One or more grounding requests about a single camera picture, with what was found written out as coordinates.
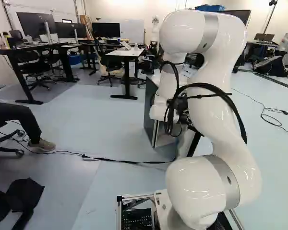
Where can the white top desk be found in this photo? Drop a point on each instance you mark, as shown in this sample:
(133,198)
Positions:
(124,51)

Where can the black cloth bag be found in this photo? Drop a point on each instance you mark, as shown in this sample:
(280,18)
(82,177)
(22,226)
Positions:
(24,194)

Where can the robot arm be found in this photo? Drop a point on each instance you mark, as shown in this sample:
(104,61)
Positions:
(220,95)

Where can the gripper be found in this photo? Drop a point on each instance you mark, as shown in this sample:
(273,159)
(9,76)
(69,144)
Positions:
(183,105)

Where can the person's legs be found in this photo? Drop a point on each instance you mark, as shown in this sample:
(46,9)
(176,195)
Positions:
(26,119)

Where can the black standing desk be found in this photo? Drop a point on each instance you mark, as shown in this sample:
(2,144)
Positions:
(26,47)

